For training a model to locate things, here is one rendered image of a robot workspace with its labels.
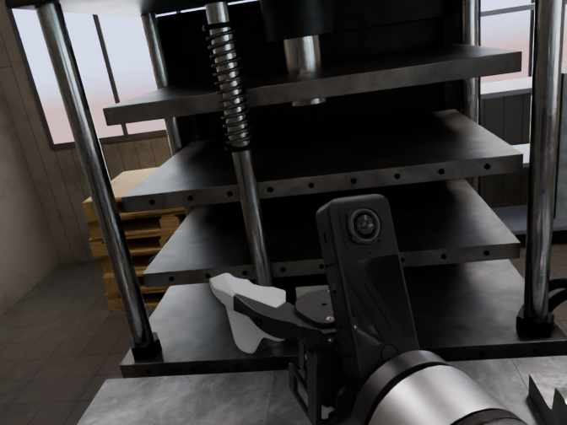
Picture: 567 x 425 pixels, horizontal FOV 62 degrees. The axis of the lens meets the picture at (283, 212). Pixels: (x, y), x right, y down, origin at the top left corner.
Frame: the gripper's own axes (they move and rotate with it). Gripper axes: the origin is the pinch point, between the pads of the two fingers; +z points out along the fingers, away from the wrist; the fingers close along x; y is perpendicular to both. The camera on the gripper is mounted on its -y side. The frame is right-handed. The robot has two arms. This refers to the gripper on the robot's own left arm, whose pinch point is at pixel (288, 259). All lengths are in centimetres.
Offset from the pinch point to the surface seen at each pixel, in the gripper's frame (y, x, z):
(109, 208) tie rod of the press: 20, -15, 97
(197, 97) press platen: -10, 10, 92
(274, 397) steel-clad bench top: 64, 18, 58
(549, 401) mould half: 51, 66, 20
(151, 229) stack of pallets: 87, 10, 275
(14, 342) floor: 158, -85, 288
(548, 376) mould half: 50, 72, 25
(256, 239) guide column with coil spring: 29, 22, 80
